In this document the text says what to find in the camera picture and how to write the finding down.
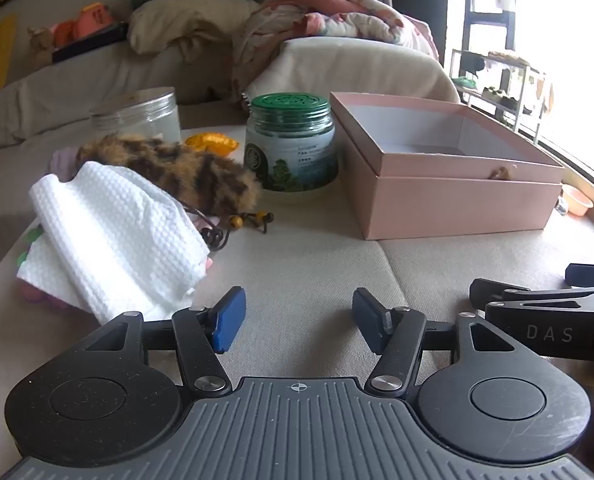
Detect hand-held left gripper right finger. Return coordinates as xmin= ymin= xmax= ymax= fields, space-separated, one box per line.
xmin=352 ymin=287 xmax=534 ymax=397

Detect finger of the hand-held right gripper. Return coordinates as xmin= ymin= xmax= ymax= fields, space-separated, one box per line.
xmin=469 ymin=278 xmax=532 ymax=311
xmin=565 ymin=262 xmax=594 ymax=288

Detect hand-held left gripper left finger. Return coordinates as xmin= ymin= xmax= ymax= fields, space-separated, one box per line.
xmin=67 ymin=286 xmax=248 ymax=397

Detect brown beaded cord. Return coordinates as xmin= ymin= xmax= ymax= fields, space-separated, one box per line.
xmin=184 ymin=207 xmax=276 ymax=252

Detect pink cardboard box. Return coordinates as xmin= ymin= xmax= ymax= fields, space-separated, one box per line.
xmin=329 ymin=91 xmax=566 ymax=241

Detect white waffle paper towel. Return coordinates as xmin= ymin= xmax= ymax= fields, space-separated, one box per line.
xmin=17 ymin=161 xmax=212 ymax=325

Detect tiger striped furry plush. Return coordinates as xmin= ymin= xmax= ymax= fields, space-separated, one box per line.
xmin=77 ymin=132 xmax=264 ymax=218

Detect pink lilac cloth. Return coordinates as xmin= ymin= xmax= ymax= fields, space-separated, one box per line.
xmin=46 ymin=146 xmax=86 ymax=182

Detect green lid jar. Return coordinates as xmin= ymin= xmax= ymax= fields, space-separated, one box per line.
xmin=244 ymin=92 xmax=338 ymax=194

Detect orange crumpled wrapper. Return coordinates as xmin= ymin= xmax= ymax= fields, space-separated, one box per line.
xmin=184 ymin=131 xmax=240 ymax=157

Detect metal shoe rack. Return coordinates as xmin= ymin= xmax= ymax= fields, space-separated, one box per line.
xmin=449 ymin=48 xmax=554 ymax=132

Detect clear plastic jar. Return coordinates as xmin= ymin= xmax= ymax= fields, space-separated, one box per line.
xmin=89 ymin=87 xmax=182 ymax=147

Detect cream covered sofa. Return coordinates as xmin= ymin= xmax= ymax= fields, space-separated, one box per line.
xmin=0 ymin=35 xmax=462 ymax=161

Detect cream pillow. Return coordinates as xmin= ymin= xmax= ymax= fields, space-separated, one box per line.
xmin=127 ymin=0 xmax=264 ymax=64

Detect dark flat board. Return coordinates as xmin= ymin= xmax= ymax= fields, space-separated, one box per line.
xmin=51 ymin=21 xmax=130 ymax=64

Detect pink floral blanket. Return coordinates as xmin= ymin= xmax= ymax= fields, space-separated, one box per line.
xmin=231 ymin=0 xmax=440 ymax=104

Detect orange pink plush toy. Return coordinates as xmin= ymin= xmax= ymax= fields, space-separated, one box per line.
xmin=52 ymin=3 xmax=116 ymax=47

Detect tan plush toy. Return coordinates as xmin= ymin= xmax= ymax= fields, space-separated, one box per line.
xmin=28 ymin=26 xmax=54 ymax=67

